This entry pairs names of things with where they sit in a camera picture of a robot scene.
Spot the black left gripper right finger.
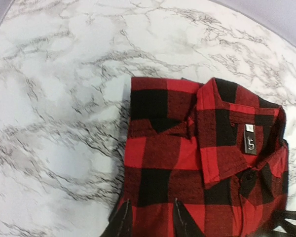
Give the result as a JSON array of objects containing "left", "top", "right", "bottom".
[{"left": 173, "top": 198, "right": 205, "bottom": 237}]

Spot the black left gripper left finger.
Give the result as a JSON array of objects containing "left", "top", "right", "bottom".
[{"left": 108, "top": 199, "right": 133, "bottom": 237}]

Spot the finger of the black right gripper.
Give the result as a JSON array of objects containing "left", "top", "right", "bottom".
[{"left": 271, "top": 210, "right": 296, "bottom": 237}]

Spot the red black plaid shirt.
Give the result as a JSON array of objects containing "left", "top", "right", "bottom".
[{"left": 121, "top": 77, "right": 289, "bottom": 237}]

